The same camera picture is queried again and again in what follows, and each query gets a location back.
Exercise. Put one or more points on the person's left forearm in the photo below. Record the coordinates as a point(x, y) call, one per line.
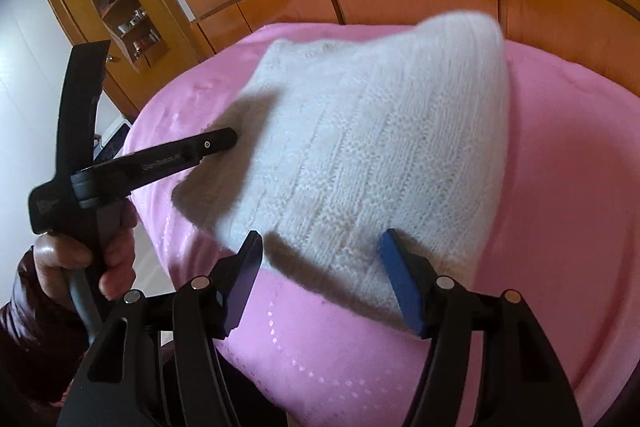
point(30, 337)

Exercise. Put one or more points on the white fluffy knit sweater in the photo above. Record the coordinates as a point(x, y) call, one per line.
point(375, 132)

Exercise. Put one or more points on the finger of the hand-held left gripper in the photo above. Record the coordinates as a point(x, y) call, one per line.
point(82, 107)
point(175, 154)

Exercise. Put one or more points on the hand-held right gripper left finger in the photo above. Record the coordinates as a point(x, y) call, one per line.
point(245, 277)

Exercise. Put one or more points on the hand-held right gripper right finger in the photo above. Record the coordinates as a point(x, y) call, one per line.
point(397, 282)

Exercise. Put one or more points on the pink blanket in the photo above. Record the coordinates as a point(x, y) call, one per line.
point(550, 207)

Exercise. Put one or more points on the person's left hand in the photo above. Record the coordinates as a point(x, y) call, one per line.
point(120, 257)

